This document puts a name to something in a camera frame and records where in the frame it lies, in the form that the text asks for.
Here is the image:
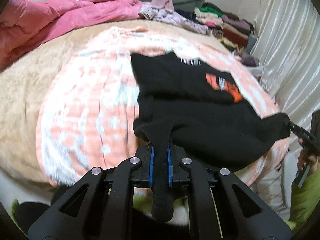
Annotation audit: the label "white curtain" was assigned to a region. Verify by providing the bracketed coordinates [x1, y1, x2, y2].
[252, 0, 319, 128]

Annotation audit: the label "black sweater with orange print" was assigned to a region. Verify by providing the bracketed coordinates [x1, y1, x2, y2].
[131, 52, 290, 222]

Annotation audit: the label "lilac crumpled clothes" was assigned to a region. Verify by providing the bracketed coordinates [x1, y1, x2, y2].
[138, 0, 211, 35]

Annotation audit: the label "stack of folded clothes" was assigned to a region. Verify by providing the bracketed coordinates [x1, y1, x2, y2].
[176, 2, 262, 68]

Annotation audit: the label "peach and white blanket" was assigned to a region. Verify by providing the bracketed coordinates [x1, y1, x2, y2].
[36, 21, 279, 186]

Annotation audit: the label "beige bed cover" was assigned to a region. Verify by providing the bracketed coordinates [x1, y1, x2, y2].
[1, 20, 227, 187]

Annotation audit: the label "person's right hand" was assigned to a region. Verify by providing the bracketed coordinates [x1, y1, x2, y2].
[297, 149, 319, 175]

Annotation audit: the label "green sleeve forearm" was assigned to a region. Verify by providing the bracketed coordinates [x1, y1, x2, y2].
[285, 161, 320, 233]

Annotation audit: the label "pink quilt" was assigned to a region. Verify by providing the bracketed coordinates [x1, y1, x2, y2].
[1, 0, 143, 69]

